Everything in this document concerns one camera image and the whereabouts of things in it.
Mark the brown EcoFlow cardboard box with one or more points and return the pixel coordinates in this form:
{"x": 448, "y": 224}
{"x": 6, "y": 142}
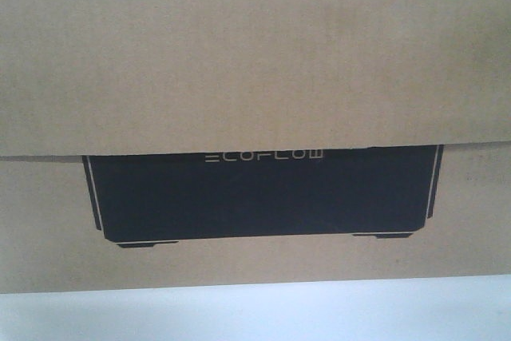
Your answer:
{"x": 175, "y": 76}

